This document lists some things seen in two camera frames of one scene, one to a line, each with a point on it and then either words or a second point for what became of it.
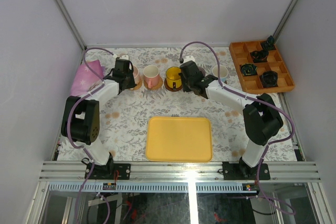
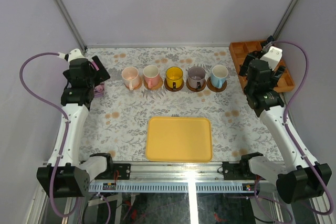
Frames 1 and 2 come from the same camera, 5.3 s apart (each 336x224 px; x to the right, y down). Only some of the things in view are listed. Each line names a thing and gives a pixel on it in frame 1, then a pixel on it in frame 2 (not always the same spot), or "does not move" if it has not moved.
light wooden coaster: [138, 86] does not move
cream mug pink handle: [151, 74] does not move
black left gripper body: [123, 64] -> [101, 69]
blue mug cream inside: [223, 72] does not move
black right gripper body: [187, 85] -> [247, 88]
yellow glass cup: [172, 76] does not move
